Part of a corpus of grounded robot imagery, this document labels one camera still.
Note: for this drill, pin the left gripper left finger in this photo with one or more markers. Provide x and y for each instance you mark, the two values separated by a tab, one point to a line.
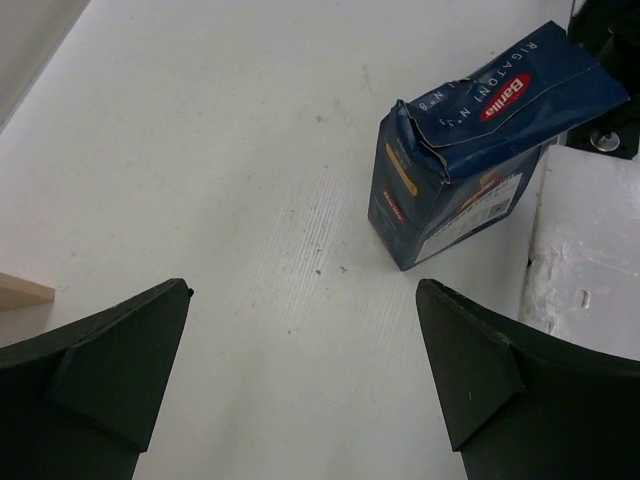
81	401

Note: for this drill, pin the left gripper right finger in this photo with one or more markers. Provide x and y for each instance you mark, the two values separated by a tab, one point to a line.
521	404

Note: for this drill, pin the blue pasta box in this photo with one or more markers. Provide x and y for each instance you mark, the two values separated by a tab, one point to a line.
458	158

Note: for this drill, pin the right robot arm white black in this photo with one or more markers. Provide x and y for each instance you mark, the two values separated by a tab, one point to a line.
609	30

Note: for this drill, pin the wooden two-tier shelf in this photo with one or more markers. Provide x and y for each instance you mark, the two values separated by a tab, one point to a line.
17	293

